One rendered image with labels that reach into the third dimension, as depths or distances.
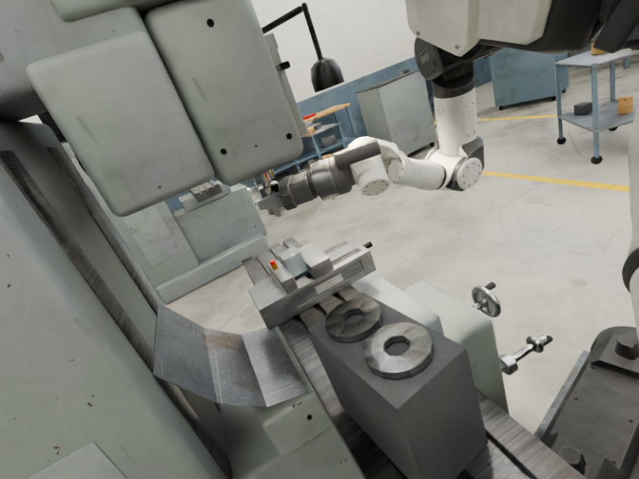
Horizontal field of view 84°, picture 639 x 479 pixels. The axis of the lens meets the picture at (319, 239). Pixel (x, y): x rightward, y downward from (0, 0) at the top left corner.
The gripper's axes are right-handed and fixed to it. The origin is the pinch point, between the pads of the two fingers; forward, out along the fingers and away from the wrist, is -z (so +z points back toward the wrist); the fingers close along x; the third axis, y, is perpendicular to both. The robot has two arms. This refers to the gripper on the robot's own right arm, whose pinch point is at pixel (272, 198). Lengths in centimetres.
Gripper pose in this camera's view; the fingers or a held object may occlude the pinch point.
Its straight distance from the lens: 83.4
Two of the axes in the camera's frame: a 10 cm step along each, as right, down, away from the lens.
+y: 3.4, 8.6, 3.9
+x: -0.3, 4.2, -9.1
